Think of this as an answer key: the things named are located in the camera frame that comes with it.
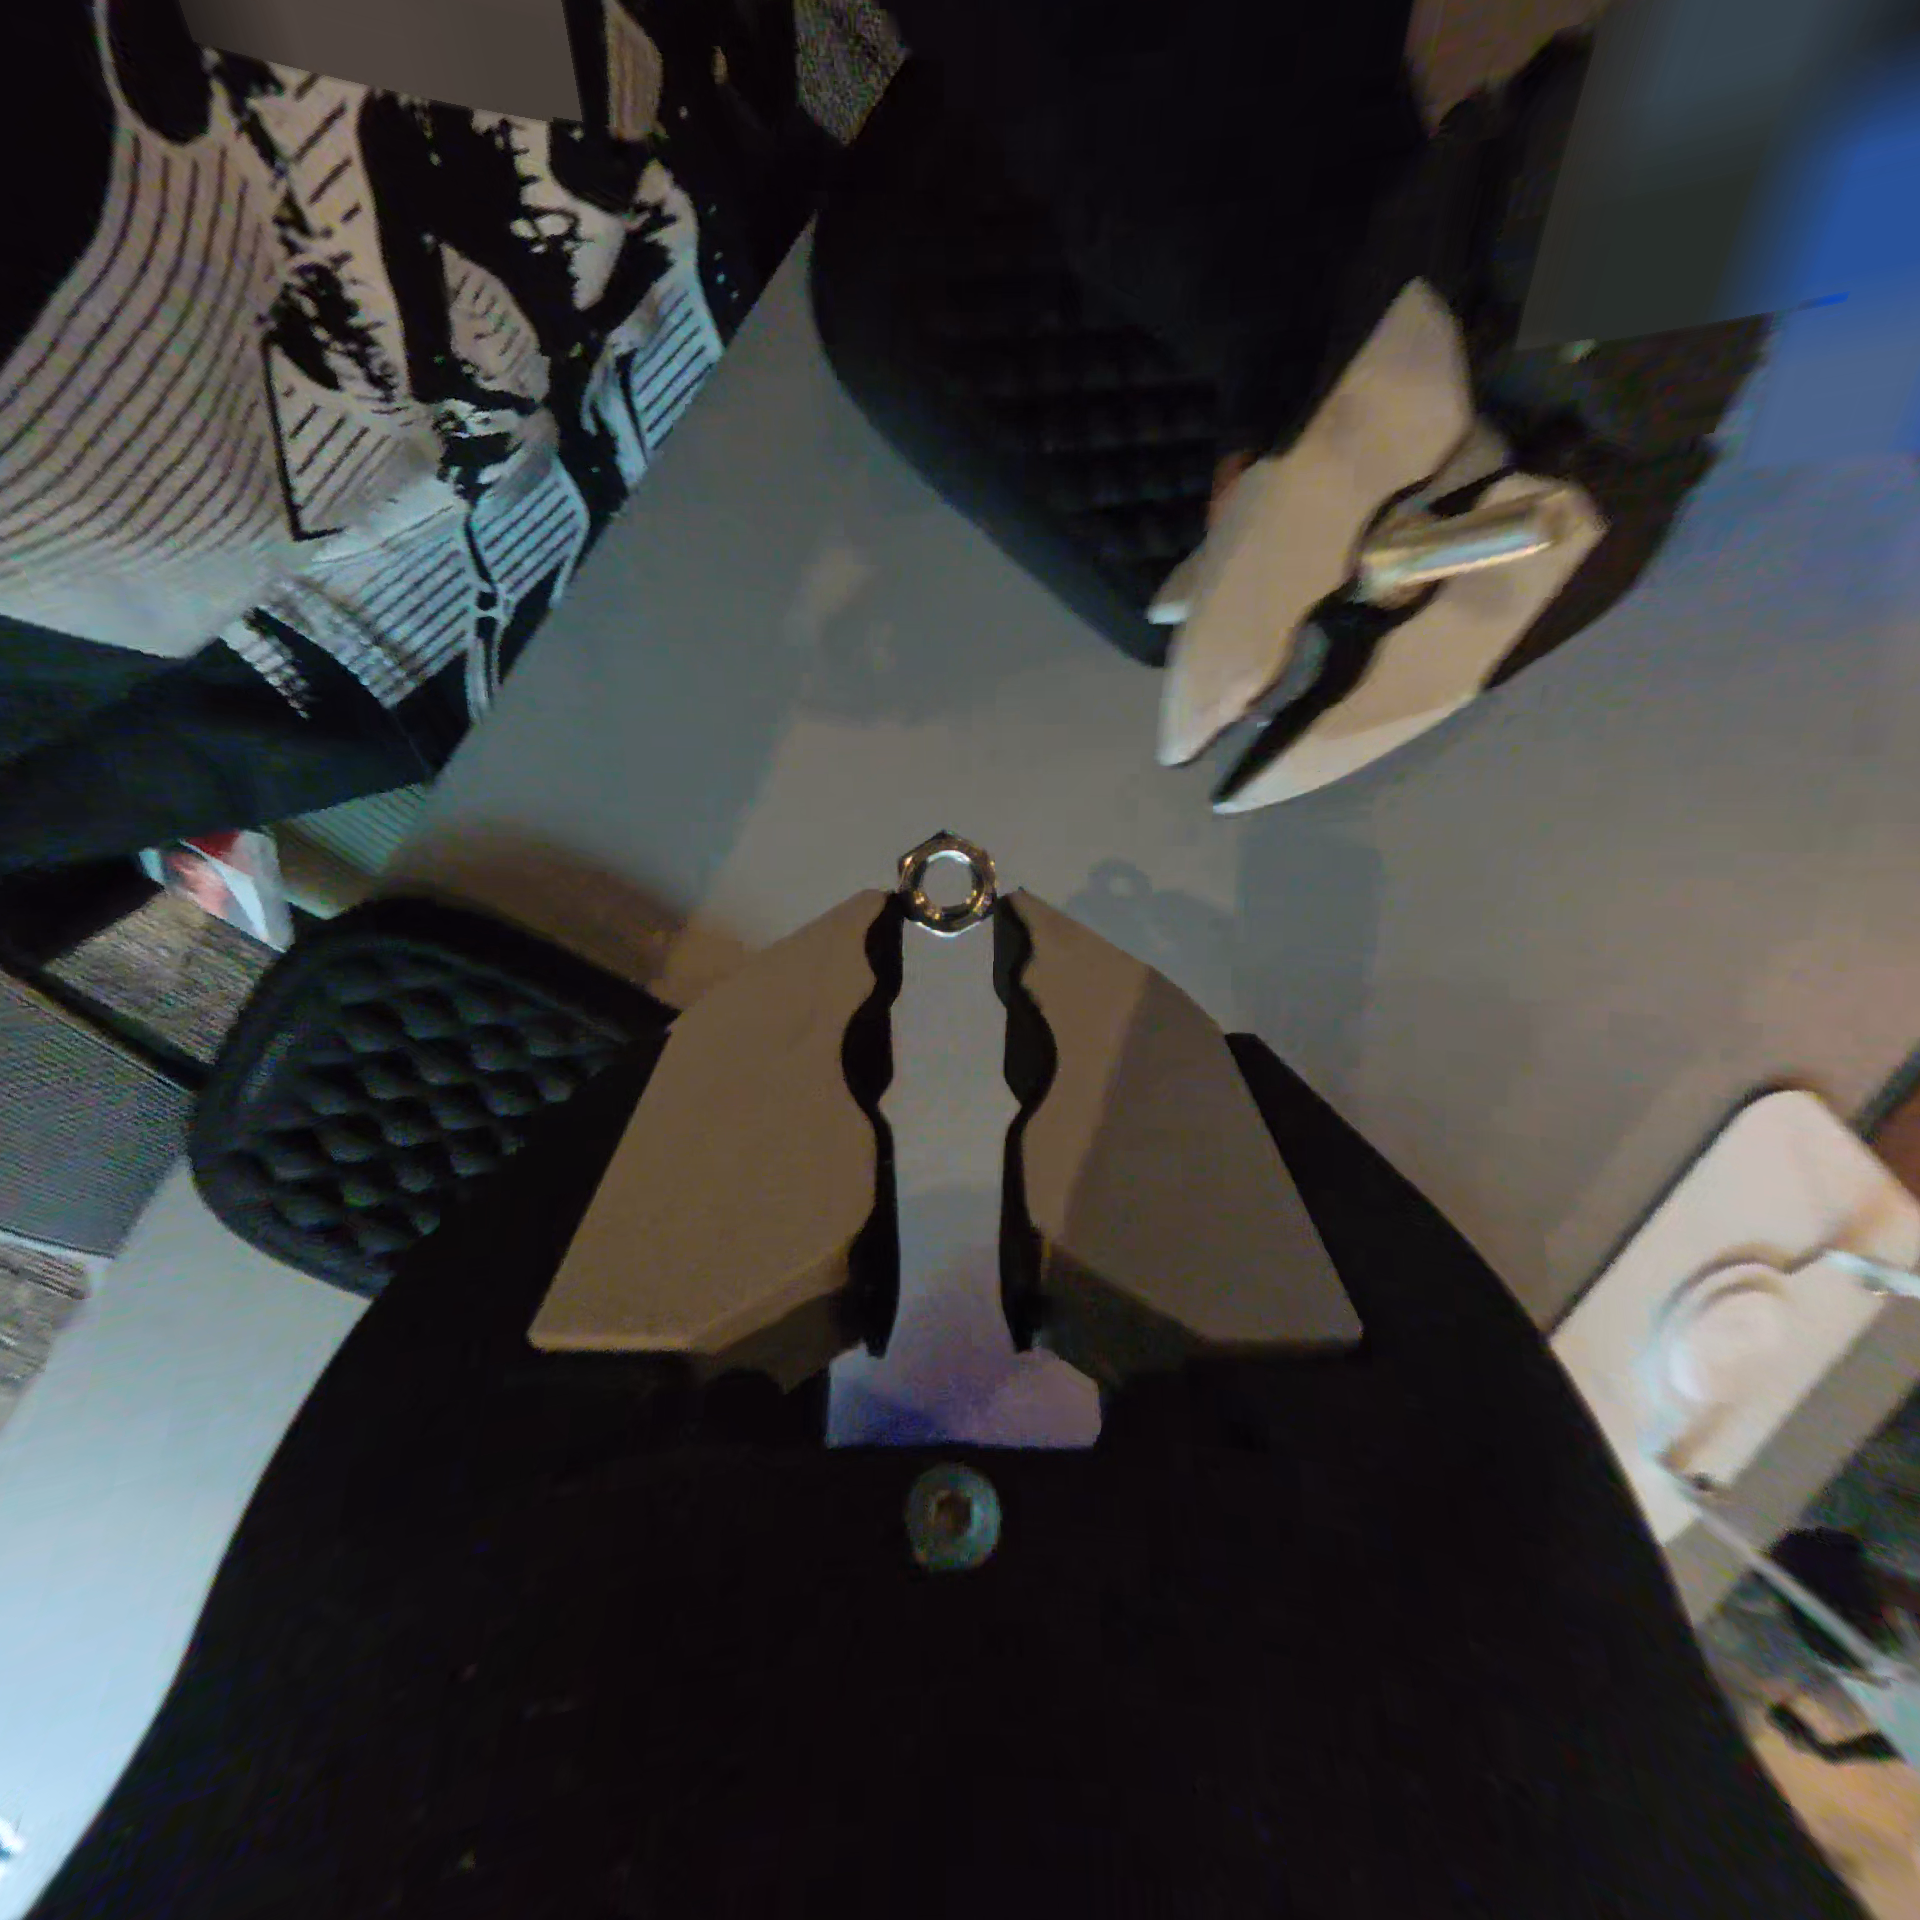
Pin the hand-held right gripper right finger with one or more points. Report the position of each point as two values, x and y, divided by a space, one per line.
1186 1171

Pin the person's left forearm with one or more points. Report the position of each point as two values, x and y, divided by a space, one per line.
1142 180

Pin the blue plastic bin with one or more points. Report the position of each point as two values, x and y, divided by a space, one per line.
1862 135

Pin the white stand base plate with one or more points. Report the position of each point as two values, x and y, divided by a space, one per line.
1771 1200

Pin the black printed t-shirt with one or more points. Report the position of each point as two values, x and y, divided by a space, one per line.
181 375

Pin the grey mesh chair seat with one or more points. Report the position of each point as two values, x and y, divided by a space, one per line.
91 1108

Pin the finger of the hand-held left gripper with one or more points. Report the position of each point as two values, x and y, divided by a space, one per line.
1319 494
1440 660

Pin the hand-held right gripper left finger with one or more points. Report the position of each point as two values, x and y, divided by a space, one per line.
720 1154

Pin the silver hex nut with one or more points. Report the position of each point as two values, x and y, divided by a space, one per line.
908 888

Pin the silver hex bolt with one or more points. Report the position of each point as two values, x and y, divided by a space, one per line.
1471 547

